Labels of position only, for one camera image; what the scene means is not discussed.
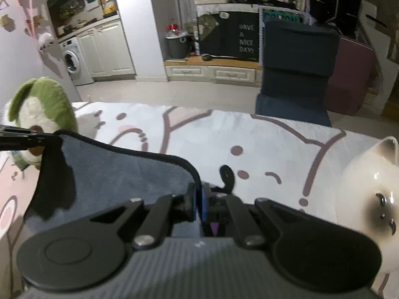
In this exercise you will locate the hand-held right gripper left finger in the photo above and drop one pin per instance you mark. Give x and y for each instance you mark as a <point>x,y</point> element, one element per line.
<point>192,204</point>

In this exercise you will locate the white washing machine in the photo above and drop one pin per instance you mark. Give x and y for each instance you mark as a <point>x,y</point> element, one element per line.
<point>76,62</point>

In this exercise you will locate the printed white blanket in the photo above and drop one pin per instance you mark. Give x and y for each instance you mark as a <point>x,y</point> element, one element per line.
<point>274,149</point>

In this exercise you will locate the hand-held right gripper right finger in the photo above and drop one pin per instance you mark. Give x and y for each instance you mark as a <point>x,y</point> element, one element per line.
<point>205,205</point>

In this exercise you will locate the maroon ottoman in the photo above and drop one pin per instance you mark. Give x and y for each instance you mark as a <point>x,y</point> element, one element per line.
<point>352,74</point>

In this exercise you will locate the grey trash bin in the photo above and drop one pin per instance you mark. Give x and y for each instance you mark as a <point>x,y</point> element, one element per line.
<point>178,46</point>

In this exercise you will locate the green and white plush toy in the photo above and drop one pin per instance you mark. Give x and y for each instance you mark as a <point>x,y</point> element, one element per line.
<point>53,106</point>

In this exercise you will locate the small black object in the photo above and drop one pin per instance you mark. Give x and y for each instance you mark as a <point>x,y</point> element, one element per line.
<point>206,57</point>

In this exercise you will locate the white drawer platform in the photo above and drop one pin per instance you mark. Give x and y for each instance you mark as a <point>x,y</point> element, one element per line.
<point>215,73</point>

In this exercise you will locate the small grey wall plush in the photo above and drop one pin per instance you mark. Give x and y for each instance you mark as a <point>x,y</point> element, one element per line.
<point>46,41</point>

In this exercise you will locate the red item on bin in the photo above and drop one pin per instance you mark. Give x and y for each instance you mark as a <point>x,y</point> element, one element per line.
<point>173,28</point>

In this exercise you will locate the black lettered cloth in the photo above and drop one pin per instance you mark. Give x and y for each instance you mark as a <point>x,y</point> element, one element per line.
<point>227,37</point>

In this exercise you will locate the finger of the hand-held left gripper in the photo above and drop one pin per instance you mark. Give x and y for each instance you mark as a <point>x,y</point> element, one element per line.
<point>21,141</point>

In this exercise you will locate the dark blue folding seat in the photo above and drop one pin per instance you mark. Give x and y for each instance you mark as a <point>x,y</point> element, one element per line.
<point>296,62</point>

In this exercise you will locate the white ceramic cat figure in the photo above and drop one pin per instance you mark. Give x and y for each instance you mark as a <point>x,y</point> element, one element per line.
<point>367,190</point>

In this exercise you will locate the grey towel with black trim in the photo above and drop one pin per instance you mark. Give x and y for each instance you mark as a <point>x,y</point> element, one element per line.
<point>124,174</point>

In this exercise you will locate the white kitchen cabinet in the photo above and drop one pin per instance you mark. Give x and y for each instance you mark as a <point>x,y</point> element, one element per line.
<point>109,49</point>

